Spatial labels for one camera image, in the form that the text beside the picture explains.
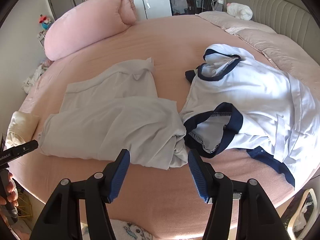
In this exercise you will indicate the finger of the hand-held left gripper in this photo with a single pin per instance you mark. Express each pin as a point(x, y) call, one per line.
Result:
point(25, 148)

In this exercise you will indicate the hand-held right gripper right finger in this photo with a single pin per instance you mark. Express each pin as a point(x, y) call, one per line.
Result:
point(197, 176)

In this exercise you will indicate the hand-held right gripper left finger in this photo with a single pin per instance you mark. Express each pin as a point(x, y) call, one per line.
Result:
point(120, 176)

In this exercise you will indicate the white collared shirt navy cuffs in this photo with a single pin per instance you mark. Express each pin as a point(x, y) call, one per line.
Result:
point(107, 115)

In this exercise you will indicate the white shirt with navy trim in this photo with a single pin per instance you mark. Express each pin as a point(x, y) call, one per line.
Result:
point(250, 97)

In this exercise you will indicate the pile of white clothes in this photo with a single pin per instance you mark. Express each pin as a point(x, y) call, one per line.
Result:
point(33, 78)

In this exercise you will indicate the person's left hand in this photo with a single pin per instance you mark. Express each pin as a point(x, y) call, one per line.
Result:
point(12, 187)

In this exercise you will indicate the cream folded cloth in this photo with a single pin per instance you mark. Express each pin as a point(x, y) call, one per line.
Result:
point(21, 127)

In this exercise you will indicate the bed with pink sheet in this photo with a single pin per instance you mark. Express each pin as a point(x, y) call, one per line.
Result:
point(162, 205)

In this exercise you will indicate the white printed fleece pajamas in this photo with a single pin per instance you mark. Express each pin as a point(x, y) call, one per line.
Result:
point(132, 230)

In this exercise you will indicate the cream waste bin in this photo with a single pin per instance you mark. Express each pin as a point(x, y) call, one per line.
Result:
point(302, 212)

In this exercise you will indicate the white rack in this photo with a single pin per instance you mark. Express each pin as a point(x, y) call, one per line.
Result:
point(41, 37)

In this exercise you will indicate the red plush toy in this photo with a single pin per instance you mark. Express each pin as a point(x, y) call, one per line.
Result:
point(44, 22)

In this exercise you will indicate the pink rolled quilt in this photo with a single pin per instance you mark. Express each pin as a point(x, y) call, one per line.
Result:
point(87, 25)

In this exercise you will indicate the white plush toy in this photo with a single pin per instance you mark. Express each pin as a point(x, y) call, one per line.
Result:
point(238, 11)

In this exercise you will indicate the grey padded headboard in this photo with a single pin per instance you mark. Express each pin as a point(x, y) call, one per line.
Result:
point(275, 10)

